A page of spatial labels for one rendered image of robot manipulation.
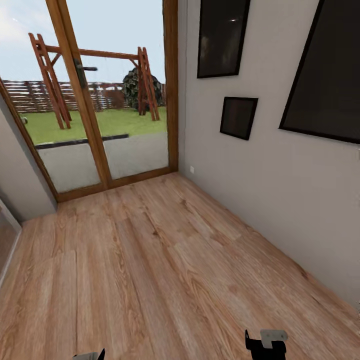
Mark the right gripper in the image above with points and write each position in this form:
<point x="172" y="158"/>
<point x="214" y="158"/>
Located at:
<point x="258" y="352"/>

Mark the door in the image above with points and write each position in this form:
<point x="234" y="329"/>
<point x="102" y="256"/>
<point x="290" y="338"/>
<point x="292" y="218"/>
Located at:
<point x="92" y="85"/>

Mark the picture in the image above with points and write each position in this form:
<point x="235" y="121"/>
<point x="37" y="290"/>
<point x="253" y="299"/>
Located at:
<point x="324" y="99"/>

